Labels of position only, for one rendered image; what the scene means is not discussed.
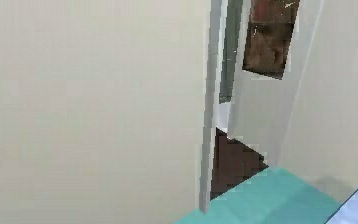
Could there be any grey-green room door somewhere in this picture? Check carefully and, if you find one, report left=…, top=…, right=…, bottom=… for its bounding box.
left=219, top=0, right=244, bottom=104

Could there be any pale blue-white furniture corner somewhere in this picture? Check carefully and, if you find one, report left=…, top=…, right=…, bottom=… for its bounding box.
left=324, top=174, right=358, bottom=224

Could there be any brown framed wall picture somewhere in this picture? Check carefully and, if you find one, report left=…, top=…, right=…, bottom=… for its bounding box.
left=242, top=0, right=301, bottom=80

